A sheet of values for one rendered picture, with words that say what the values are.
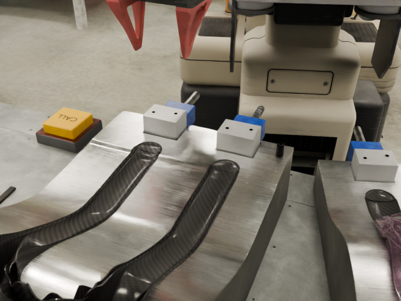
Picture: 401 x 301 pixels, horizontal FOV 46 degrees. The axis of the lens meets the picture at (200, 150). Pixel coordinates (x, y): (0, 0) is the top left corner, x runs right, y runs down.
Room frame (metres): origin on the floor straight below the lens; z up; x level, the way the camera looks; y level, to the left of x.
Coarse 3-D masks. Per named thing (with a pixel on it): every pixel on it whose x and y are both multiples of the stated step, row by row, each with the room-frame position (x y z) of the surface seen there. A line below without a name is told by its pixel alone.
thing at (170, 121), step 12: (192, 96) 0.65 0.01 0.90; (156, 108) 0.57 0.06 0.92; (168, 108) 0.57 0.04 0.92; (180, 108) 0.60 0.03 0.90; (192, 108) 0.60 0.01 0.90; (144, 120) 0.55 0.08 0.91; (156, 120) 0.55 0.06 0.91; (168, 120) 0.54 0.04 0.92; (180, 120) 0.55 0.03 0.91; (192, 120) 0.60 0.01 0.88; (144, 132) 0.55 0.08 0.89; (156, 132) 0.55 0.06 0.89; (168, 132) 0.54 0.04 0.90; (180, 132) 0.55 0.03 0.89
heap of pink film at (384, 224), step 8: (384, 216) 0.42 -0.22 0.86; (392, 216) 0.39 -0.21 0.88; (400, 216) 0.39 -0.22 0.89; (376, 224) 0.39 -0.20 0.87; (384, 224) 0.36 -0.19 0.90; (392, 224) 0.35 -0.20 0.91; (400, 224) 0.36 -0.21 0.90; (384, 232) 0.35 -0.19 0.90; (392, 232) 0.35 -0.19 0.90; (400, 232) 0.34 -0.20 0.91; (392, 240) 0.32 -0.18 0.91; (400, 240) 0.32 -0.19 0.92; (392, 248) 0.32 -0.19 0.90; (400, 248) 0.31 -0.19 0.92; (392, 256) 0.31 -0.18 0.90; (400, 256) 0.31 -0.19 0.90; (392, 264) 0.31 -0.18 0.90; (400, 264) 0.30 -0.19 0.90; (392, 272) 0.30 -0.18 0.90; (400, 272) 0.29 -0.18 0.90; (400, 280) 0.28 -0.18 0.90; (400, 288) 0.28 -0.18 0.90; (400, 296) 0.27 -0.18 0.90
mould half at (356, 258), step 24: (336, 168) 0.52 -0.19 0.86; (336, 192) 0.47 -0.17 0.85; (360, 192) 0.47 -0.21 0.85; (336, 216) 0.42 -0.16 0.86; (360, 216) 0.42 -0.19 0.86; (336, 240) 0.37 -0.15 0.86; (360, 240) 0.34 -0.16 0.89; (384, 240) 0.34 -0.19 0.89; (336, 264) 0.35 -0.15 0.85; (360, 264) 0.31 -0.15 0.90; (384, 264) 0.31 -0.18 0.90; (336, 288) 0.33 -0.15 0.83; (360, 288) 0.28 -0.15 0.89; (384, 288) 0.28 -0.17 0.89
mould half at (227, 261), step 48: (96, 144) 0.53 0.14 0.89; (192, 144) 0.52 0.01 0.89; (48, 192) 0.43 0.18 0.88; (144, 192) 0.43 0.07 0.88; (192, 192) 0.43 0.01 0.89; (240, 192) 0.43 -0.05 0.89; (96, 240) 0.33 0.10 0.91; (144, 240) 0.34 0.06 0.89; (240, 240) 0.35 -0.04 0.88; (48, 288) 0.25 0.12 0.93; (192, 288) 0.26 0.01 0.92; (240, 288) 0.32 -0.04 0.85
